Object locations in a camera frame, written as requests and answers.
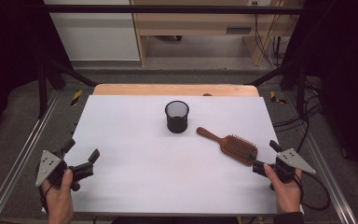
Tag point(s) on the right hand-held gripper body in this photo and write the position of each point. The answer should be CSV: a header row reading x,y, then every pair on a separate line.
x,y
292,163

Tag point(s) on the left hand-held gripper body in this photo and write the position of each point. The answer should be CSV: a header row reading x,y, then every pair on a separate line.
x,y
47,166

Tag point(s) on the brown wooden hairbrush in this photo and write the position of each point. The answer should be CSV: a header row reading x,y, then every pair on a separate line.
x,y
236,147

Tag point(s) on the black mesh pen holder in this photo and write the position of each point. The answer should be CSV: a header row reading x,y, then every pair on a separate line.
x,y
177,124

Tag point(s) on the person's right hand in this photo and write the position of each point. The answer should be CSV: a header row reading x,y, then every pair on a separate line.
x,y
287,194

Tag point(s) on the person's left hand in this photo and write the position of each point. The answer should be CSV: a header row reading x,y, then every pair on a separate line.
x,y
60,199

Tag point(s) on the yellow black floor tape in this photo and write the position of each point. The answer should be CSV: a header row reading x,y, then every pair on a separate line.
x,y
273,97
76,97

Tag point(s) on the black curtain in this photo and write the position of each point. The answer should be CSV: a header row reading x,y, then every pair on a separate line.
x,y
348,62
9,46

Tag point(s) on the white cabinet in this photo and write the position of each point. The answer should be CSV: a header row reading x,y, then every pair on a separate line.
x,y
96,34

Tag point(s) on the black caster wheel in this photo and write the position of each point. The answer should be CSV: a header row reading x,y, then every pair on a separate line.
x,y
178,38

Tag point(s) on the light wooden desk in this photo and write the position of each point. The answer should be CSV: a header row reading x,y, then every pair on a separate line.
x,y
199,21

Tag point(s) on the aluminium floor rail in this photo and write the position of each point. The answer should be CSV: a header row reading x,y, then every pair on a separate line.
x,y
28,143
329,174

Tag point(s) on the black metal frame crossbar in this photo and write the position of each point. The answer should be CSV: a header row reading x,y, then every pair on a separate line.
x,y
167,9

